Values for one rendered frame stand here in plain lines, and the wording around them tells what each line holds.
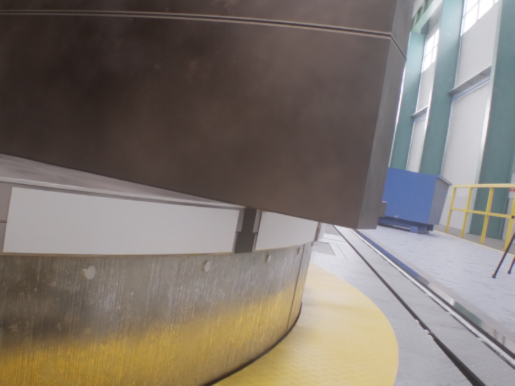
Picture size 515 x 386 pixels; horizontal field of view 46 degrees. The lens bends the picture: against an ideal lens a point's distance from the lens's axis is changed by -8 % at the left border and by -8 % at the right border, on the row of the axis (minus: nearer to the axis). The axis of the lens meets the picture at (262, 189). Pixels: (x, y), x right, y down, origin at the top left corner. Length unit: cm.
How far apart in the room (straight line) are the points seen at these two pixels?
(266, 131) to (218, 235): 16
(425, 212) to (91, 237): 974
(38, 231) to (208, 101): 43
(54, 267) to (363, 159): 44
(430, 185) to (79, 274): 974
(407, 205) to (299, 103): 949
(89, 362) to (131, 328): 9
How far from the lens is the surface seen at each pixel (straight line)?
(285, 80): 94
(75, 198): 67
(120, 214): 73
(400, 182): 1044
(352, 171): 89
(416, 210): 1037
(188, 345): 99
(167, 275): 88
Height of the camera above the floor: 35
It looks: 1 degrees down
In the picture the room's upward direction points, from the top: 11 degrees clockwise
